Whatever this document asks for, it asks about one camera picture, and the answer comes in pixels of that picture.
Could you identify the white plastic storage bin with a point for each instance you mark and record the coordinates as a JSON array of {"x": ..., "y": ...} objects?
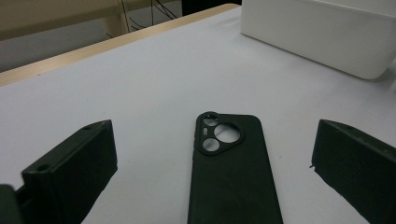
[{"x": 311, "y": 34}]

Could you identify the black phone case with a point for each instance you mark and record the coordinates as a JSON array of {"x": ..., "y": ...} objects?
[{"x": 233, "y": 186}]

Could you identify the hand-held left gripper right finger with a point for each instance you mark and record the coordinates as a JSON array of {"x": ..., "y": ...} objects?
[{"x": 358, "y": 174}]

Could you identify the beige wooden shelf unit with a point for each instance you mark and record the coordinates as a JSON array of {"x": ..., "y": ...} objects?
[{"x": 62, "y": 12}]

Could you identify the white table cover sheet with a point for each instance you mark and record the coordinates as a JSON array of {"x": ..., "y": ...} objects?
[{"x": 140, "y": 77}]

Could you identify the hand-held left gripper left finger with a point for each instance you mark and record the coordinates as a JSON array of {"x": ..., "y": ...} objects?
[{"x": 71, "y": 174}]

